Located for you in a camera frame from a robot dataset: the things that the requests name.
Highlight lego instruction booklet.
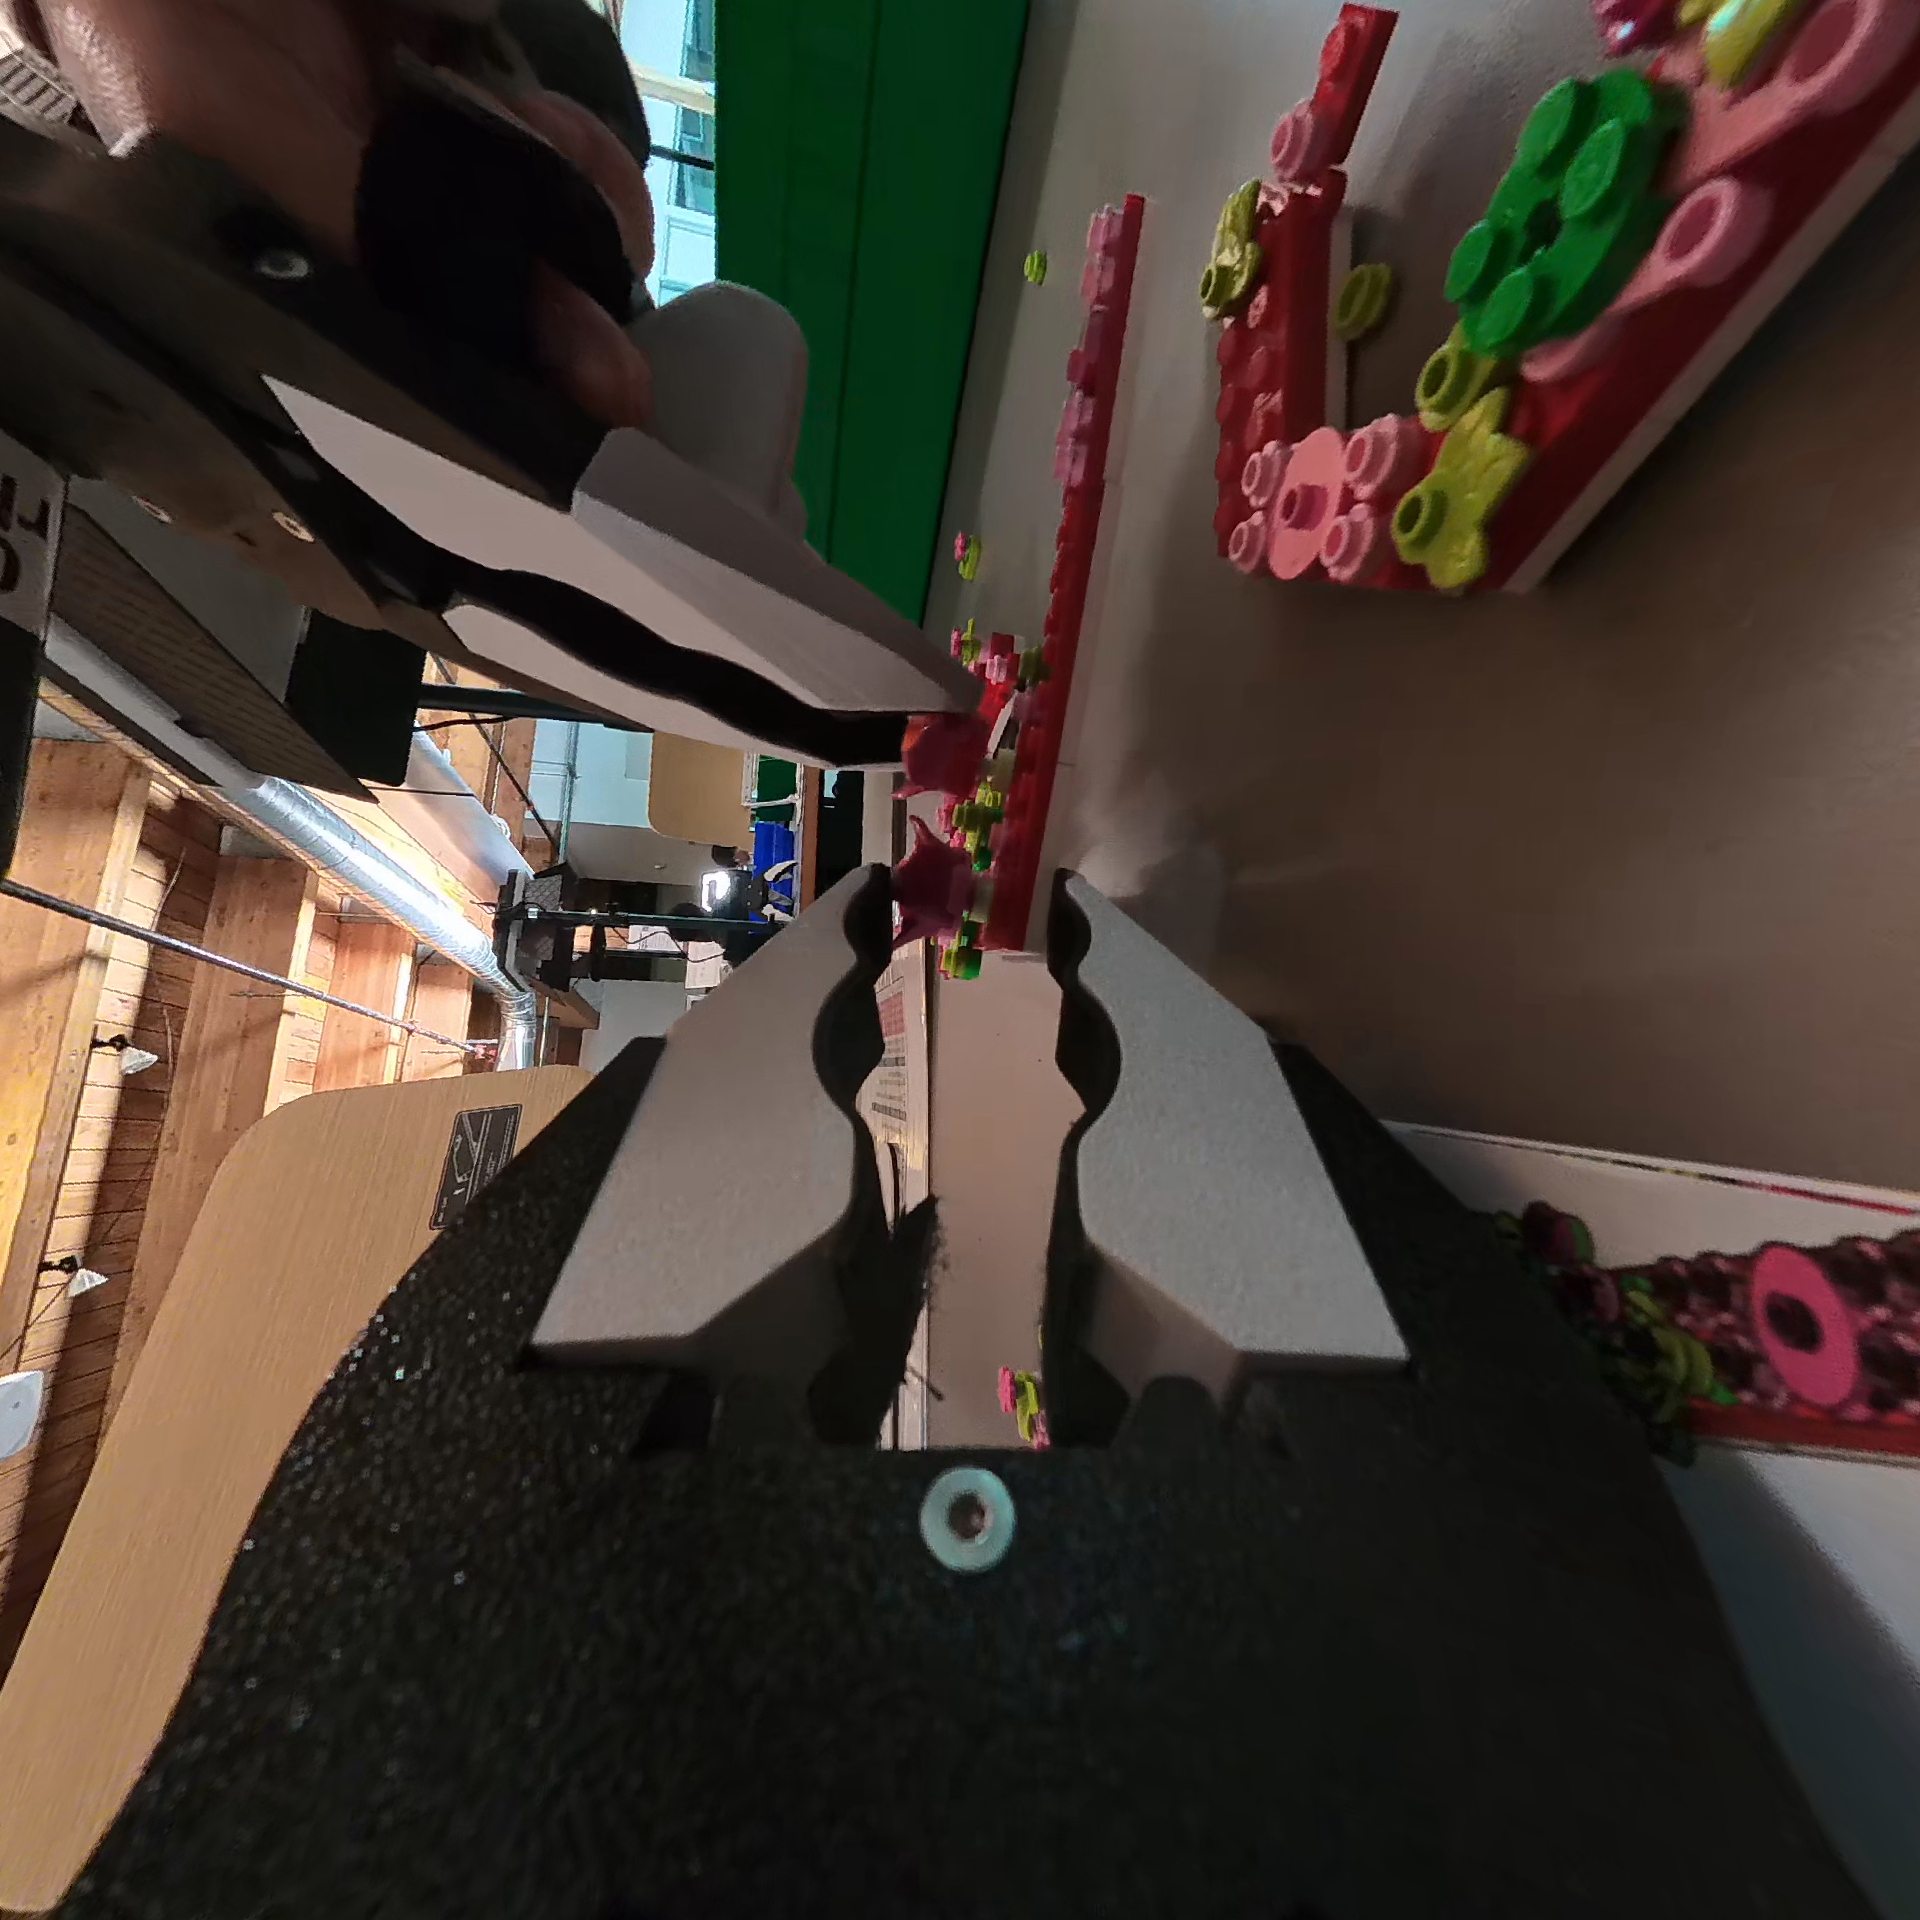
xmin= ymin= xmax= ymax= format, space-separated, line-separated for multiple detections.
xmin=1387 ymin=1118 xmax=1920 ymax=1847

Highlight stacked green plastic bins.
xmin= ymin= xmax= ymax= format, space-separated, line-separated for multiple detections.
xmin=711 ymin=0 xmax=1037 ymax=623

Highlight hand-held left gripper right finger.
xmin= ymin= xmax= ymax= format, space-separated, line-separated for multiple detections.
xmin=1043 ymin=871 xmax=1415 ymax=1426

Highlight small red lego flower frame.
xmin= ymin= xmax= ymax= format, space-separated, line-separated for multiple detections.
xmin=1197 ymin=0 xmax=1920 ymax=599

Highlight long red lego flower strip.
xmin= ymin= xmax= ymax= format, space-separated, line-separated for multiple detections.
xmin=943 ymin=191 xmax=1149 ymax=962

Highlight black square panel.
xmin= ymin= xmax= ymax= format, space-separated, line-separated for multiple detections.
xmin=286 ymin=614 xmax=429 ymax=789

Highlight light wood board with label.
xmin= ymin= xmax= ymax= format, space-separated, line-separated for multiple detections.
xmin=0 ymin=1063 xmax=601 ymax=1913

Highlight white sheet with red label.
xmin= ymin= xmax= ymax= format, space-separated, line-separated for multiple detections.
xmin=862 ymin=959 xmax=932 ymax=1202

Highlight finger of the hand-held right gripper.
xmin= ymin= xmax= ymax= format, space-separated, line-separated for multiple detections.
xmin=439 ymin=570 xmax=909 ymax=772
xmin=263 ymin=282 xmax=987 ymax=721

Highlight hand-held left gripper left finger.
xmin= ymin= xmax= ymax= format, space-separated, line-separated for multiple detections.
xmin=528 ymin=865 xmax=896 ymax=1442

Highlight person's right hand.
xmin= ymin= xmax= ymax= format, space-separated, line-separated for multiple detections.
xmin=37 ymin=0 xmax=665 ymax=441

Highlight thin metal rod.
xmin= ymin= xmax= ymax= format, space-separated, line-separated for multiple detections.
xmin=0 ymin=878 xmax=496 ymax=1058

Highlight silver ventilation duct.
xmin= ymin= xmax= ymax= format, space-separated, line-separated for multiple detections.
xmin=224 ymin=750 xmax=542 ymax=1052

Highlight magenta lego rose orange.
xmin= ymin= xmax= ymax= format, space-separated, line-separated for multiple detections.
xmin=896 ymin=709 xmax=995 ymax=799

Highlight black camera rig stand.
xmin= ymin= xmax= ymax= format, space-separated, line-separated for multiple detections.
xmin=491 ymin=862 xmax=782 ymax=993

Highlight brown slatted panel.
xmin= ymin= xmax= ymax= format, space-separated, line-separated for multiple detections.
xmin=37 ymin=479 xmax=376 ymax=797

